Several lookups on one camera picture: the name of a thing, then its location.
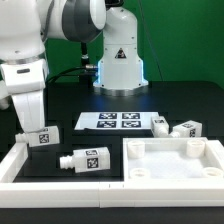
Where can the white sheet with tags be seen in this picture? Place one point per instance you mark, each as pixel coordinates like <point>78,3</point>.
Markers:
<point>114,120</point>

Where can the white square table top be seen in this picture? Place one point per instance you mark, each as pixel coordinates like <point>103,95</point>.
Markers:
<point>173,159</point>

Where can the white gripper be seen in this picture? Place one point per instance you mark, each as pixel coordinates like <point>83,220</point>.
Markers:
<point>25,83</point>

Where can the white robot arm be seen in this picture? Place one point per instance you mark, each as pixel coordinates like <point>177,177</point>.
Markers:
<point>25,26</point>

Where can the white U-shaped fence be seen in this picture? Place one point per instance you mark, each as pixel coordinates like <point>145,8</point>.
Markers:
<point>152,193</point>

